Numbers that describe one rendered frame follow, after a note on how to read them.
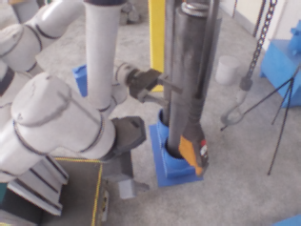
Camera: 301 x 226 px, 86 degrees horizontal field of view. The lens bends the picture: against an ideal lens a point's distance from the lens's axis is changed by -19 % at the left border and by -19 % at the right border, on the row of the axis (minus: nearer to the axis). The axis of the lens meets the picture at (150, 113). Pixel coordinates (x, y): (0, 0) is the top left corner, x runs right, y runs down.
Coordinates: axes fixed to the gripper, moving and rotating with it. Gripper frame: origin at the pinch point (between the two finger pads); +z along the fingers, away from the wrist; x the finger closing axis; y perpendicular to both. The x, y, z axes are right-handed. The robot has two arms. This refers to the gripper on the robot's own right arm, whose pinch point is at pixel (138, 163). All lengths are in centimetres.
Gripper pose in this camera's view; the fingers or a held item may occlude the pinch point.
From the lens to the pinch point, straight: 51.9
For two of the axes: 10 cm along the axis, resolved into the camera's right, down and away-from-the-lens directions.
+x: 1.5, 8.1, -5.6
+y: -9.0, 3.4, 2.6
